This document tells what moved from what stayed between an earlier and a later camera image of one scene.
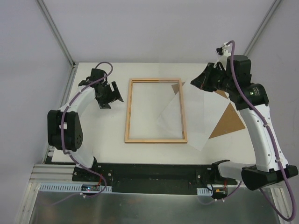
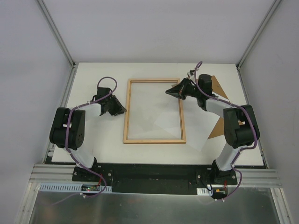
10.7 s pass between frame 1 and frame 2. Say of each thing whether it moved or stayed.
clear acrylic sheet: moved
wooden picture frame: stayed
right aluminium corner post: stayed
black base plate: stayed
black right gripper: moved
